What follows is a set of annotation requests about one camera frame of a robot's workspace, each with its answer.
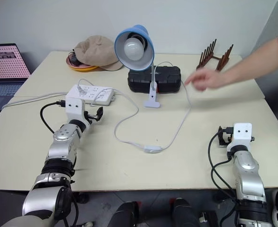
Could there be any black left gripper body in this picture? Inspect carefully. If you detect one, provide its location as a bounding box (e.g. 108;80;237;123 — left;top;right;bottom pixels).
83;110;98;122

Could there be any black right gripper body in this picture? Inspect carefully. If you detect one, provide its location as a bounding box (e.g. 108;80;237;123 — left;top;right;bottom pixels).
217;126;234;146

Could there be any blue desk lamp white clip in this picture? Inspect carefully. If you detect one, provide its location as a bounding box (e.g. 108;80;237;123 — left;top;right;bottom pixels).
114;24;162;110

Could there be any person's bare hand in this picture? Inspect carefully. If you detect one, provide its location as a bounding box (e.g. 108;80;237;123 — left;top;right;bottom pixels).
184;69;228;92

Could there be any white power strip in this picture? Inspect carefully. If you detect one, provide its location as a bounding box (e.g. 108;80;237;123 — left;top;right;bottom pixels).
65;84;117;106

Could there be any orange yellow plastic plate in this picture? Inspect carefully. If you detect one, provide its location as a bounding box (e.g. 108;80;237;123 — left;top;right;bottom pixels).
65;52;99;72

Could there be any small black object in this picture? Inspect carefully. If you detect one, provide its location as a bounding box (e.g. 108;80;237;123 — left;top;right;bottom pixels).
68;50;81;67

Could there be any beige baseball cap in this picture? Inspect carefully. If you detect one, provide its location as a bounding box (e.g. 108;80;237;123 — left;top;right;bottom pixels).
73;35;124;71

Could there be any white round light bulb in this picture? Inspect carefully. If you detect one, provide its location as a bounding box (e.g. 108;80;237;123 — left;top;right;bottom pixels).
123;37;146;61

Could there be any black plastic tool case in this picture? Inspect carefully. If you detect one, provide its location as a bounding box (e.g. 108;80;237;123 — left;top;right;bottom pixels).
127;66;182;94

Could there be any brown wooden peg rack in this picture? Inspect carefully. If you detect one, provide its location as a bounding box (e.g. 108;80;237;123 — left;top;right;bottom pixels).
196;38;235;72

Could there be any dark rounded shape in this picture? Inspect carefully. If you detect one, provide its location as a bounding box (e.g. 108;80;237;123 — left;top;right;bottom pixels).
107;201;140;227
171;197;200;227

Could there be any open laptop pink screen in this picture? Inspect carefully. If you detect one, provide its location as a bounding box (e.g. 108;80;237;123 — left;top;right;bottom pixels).
0;43;32;112

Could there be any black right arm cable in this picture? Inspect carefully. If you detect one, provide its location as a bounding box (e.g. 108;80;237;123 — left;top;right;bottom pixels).
208;127;240;213

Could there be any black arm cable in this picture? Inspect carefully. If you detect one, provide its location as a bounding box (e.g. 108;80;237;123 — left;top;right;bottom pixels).
208;127;240;213
39;100;80;227

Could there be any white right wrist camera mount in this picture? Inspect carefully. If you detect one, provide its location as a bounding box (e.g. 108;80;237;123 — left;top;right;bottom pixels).
226;122;253;152

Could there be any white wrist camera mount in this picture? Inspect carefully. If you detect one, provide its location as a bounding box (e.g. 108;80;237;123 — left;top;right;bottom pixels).
226;122;253;152
65;96;92;124

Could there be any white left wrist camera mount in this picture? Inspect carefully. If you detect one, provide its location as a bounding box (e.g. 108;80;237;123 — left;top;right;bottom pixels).
65;96;92;124

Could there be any white lamp power cord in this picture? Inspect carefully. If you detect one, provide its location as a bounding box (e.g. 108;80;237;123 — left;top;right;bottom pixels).
76;61;193;152

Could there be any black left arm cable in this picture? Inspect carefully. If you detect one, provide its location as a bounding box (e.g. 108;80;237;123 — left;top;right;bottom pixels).
39;100;80;227

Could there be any white power strip cable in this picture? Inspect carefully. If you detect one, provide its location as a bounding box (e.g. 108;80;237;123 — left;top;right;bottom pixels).
1;91;70;110

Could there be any white inline cord switch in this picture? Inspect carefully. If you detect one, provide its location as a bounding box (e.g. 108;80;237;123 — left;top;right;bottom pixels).
144;144;162;154

